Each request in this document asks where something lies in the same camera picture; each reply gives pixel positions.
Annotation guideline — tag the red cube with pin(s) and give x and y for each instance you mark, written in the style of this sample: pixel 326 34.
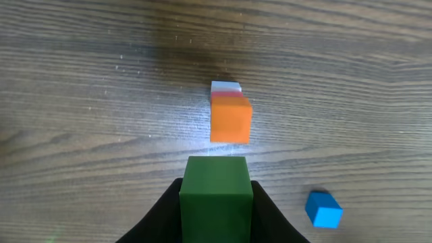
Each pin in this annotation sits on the red cube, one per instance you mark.
pixel 226 94

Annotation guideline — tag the white cube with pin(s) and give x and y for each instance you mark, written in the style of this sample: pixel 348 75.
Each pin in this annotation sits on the white cube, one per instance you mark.
pixel 225 86

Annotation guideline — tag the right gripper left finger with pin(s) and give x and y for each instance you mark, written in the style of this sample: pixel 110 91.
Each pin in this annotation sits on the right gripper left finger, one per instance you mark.
pixel 162 219

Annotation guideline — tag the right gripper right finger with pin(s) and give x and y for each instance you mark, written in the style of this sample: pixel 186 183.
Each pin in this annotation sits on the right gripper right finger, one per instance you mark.
pixel 270 222

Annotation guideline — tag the blue cube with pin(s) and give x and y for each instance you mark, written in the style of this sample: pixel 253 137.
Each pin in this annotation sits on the blue cube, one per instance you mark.
pixel 324 211

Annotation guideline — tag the orange cube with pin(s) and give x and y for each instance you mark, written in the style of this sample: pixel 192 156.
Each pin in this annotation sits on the orange cube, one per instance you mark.
pixel 231 119

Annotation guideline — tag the green cube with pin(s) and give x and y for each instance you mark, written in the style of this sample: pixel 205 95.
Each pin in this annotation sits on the green cube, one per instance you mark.
pixel 216 202

